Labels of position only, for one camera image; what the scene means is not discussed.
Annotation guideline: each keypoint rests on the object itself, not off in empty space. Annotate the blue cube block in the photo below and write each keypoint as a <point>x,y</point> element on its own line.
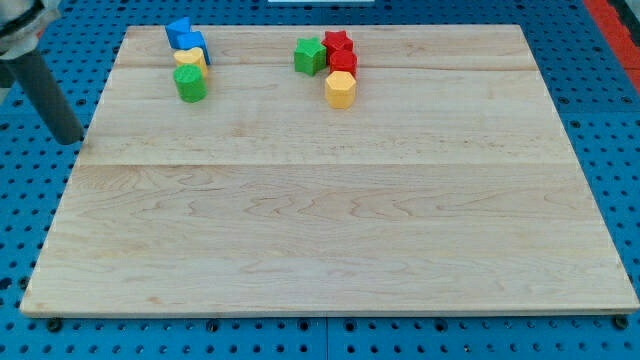
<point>194,39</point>

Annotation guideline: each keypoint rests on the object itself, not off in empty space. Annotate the yellow heart block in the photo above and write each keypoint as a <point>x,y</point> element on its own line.
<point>194,56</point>

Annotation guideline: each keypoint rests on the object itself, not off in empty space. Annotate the red tape strip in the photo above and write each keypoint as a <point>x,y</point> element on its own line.
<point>620,27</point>

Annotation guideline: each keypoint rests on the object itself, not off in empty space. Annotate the red cylinder block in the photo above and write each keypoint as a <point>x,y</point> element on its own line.
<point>345,61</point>

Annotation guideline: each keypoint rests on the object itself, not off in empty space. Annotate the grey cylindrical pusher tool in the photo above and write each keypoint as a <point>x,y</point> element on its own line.
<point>36,80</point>

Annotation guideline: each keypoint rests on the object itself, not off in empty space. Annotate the yellow hexagon block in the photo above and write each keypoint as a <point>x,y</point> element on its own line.
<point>340,89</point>

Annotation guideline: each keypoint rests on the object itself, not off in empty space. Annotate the wooden board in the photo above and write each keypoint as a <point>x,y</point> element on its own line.
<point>449,187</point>

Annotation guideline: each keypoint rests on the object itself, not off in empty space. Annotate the green star block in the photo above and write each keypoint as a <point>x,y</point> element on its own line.
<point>309,56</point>

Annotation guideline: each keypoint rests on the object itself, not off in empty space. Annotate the robot arm end white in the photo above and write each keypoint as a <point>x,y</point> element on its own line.
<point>22,23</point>

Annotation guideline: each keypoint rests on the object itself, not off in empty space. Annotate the blue triangle block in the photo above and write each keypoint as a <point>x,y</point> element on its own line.
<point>175,30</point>

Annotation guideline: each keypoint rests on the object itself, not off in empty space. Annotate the red star block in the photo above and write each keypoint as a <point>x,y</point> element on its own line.
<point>336,41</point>

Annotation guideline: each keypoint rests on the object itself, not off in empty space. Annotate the green cylinder block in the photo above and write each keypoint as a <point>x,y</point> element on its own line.
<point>190,83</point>

